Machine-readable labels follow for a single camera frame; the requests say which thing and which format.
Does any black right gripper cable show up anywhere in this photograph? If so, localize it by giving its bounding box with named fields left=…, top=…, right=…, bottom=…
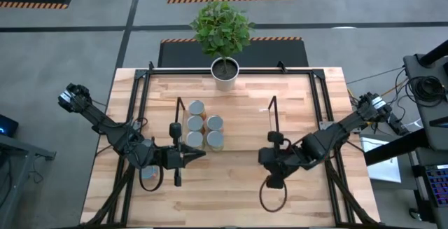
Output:
left=259, top=176, right=288, bottom=214

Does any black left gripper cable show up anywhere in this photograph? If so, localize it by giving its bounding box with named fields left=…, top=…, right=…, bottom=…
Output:
left=139, top=164, right=165, bottom=193

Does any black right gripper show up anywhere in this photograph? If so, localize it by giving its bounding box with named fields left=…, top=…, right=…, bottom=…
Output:
left=258, top=130, right=291, bottom=190

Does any orange Green Beans can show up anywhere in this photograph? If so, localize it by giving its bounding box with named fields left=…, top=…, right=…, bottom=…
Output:
left=188, top=99, right=207, bottom=120

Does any grey equipment cart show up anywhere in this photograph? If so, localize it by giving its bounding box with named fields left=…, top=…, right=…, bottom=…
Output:
left=402, top=53, right=448, bottom=153

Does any blue lit device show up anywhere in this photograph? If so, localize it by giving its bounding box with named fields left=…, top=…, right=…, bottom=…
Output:
left=0, top=113, right=20, bottom=139

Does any green leafy plant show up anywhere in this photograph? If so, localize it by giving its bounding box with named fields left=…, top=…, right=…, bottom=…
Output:
left=189, top=0, right=257, bottom=60

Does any green Pears can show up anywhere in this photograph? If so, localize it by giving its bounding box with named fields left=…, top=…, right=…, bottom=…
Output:
left=205, top=130, right=225, bottom=152

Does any grey side desk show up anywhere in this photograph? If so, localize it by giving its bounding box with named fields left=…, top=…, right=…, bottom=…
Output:
left=0, top=133, right=57, bottom=229

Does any orange red striped can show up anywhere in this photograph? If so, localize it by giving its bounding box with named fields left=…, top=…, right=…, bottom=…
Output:
left=185, top=115, right=206, bottom=134

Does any teal top can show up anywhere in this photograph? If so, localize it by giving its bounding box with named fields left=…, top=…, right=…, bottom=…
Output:
left=141, top=165, right=160, bottom=181

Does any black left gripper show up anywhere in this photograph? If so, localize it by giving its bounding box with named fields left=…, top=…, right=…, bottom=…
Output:
left=161, top=122, right=207, bottom=188

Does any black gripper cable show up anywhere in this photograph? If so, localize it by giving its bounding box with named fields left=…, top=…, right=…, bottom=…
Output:
left=139, top=164, right=165, bottom=193
left=259, top=176, right=288, bottom=214

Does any black bar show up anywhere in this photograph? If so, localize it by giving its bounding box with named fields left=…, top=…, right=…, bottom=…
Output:
left=363, top=127, right=448, bottom=167

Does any silver lidded food can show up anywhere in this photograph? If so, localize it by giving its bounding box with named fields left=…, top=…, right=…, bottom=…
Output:
left=205, top=114, right=225, bottom=132

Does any black pole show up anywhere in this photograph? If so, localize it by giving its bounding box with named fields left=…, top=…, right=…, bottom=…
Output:
left=418, top=39, right=448, bottom=68

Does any white plant pot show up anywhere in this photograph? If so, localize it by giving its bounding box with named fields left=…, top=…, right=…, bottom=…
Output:
left=210, top=56, right=241, bottom=92

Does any coiled black cable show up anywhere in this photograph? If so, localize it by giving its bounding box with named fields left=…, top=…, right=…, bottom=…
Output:
left=407, top=75, right=447, bottom=109

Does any wooden shelf with black frame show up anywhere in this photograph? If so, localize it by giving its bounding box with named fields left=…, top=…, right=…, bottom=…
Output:
left=176, top=95, right=281, bottom=153

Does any black metal table frame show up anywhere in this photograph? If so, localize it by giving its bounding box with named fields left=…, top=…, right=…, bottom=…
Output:
left=80, top=60, right=381, bottom=229

